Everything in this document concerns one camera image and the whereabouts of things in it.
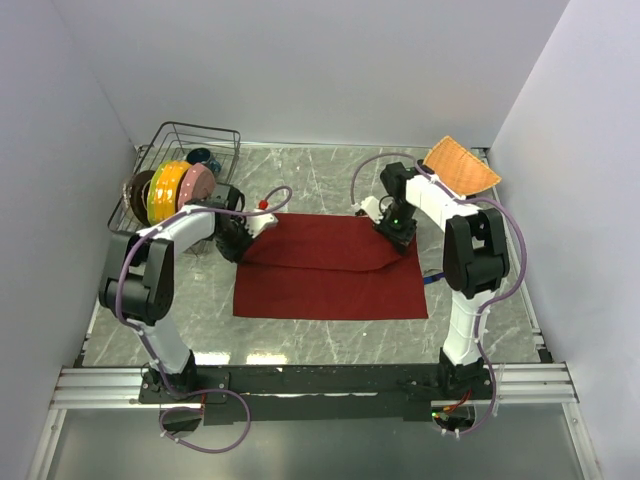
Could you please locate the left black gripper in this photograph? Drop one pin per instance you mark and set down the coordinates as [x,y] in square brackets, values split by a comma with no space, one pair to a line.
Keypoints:
[234,254]

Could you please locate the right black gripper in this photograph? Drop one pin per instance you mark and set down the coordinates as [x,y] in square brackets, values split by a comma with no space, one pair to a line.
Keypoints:
[401,240]

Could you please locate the blue handled knife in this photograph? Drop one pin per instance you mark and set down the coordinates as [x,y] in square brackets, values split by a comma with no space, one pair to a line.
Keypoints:
[432,276]

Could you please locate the dark red cloth napkin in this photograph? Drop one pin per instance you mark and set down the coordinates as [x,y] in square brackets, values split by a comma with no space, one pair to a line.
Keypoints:
[329,268]

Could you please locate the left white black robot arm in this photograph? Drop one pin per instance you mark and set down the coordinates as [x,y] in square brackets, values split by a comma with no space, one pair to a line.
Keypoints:
[137,283]

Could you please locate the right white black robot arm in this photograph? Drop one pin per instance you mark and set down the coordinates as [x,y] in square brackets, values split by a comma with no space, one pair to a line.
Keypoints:
[475,259]

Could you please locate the pink dotted plate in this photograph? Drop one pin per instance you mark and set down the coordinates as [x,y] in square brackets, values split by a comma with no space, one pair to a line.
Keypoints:
[197,183]

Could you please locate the yellow green plate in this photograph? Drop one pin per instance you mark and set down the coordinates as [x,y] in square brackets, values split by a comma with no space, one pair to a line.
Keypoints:
[163,193]

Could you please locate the orange woven fan basket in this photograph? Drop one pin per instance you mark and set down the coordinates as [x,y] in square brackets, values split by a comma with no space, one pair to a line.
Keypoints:
[459,169]

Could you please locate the dark teal mug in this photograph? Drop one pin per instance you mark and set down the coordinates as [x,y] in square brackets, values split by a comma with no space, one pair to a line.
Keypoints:
[205,157]

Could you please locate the dark brown plate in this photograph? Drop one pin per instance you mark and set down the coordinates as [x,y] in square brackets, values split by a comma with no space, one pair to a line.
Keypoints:
[134,196]

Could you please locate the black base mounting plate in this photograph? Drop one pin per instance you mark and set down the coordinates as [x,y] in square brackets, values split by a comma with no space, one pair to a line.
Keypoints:
[230,394]

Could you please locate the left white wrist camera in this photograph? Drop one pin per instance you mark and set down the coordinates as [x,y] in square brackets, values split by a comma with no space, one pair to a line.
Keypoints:
[260,221]

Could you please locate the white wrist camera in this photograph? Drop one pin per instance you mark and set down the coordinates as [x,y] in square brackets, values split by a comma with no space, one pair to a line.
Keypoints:
[371,208]
[260,221]

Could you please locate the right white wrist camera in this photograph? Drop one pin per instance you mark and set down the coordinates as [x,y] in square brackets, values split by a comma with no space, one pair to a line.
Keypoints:
[371,208]

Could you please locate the black wire dish rack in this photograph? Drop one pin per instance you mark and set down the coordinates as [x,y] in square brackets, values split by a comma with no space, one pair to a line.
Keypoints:
[173,141]

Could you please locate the aluminium extrusion rail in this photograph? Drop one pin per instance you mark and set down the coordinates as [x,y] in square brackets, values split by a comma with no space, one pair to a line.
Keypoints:
[119,388]

